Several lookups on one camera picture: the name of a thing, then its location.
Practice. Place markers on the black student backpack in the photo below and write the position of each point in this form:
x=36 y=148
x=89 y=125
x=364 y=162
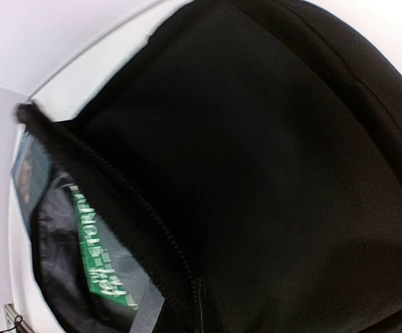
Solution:
x=249 y=157

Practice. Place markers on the green paperback book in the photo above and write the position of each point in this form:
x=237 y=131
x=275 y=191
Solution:
x=113 y=274

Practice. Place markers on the dark blue hardcover book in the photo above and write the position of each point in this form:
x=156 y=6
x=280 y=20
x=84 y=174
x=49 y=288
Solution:
x=30 y=173

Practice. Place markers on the aluminium mounting rail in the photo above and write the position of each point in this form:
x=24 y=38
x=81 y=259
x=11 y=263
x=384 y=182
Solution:
x=12 y=318

